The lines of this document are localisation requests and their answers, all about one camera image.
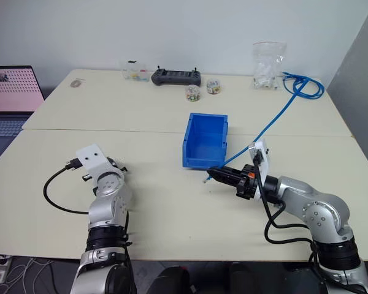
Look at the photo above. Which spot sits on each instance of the blue plastic bin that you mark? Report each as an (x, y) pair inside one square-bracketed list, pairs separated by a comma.
[(205, 144)]

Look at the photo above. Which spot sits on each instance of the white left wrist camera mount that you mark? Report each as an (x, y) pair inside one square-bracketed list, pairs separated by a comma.
[(90, 157)]

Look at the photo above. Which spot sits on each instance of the dark rounded shape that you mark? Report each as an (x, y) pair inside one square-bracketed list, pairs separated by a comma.
[(174, 281)]

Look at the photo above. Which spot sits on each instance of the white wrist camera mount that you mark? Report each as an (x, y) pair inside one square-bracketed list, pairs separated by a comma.
[(90, 157), (263, 162)]

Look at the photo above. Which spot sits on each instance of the round clear jar of beads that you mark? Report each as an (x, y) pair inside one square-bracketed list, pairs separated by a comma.
[(192, 93), (214, 86)]

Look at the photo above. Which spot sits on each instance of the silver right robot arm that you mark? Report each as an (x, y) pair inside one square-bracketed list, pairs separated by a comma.
[(320, 217)]

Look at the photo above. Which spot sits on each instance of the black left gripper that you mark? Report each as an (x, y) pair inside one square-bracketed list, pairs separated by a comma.
[(119, 166)]

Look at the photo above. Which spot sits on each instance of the clear box of small parts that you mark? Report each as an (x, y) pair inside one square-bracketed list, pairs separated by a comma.
[(135, 71)]

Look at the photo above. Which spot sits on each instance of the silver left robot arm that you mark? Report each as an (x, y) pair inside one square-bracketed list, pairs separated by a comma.
[(105, 211)]

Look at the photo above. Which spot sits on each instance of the clear bag of white couplers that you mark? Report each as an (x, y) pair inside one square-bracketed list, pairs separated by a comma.
[(267, 69)]

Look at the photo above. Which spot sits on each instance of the open laptop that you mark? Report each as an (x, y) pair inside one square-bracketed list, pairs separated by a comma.
[(9, 92)]

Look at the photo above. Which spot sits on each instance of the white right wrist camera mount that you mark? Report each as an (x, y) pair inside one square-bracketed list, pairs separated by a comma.
[(263, 162)]

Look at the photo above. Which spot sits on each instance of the black handheld controller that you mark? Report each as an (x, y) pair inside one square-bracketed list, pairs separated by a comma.
[(175, 78)]

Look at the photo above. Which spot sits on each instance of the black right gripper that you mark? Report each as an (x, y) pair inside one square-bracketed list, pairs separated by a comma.
[(246, 183)]

